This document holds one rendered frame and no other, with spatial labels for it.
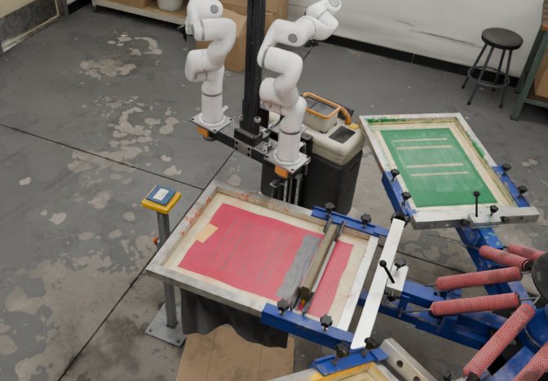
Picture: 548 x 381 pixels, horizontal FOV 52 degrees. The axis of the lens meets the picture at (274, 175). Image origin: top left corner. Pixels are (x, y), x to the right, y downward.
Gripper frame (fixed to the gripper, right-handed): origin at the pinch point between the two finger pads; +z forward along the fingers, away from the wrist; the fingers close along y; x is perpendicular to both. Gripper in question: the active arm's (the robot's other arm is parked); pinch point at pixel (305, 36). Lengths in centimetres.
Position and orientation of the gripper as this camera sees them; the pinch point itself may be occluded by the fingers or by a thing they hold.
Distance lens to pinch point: 262.7
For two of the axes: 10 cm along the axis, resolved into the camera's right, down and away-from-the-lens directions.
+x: -8.9, 1.9, -4.2
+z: -3.6, 2.7, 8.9
